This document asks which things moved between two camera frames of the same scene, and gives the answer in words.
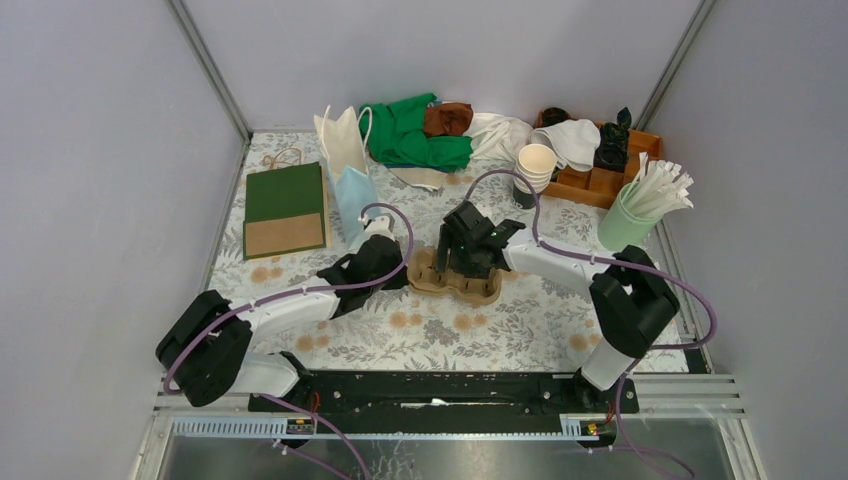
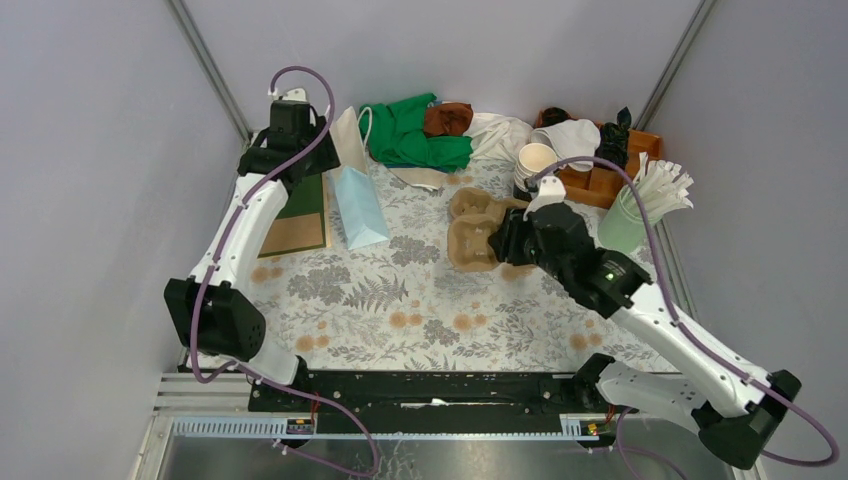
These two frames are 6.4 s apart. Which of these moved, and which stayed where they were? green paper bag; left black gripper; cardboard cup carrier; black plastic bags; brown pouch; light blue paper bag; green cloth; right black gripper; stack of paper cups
Moved: right black gripper; left black gripper; cardboard cup carrier
Stayed: green cloth; light blue paper bag; black plastic bags; brown pouch; stack of paper cups; green paper bag
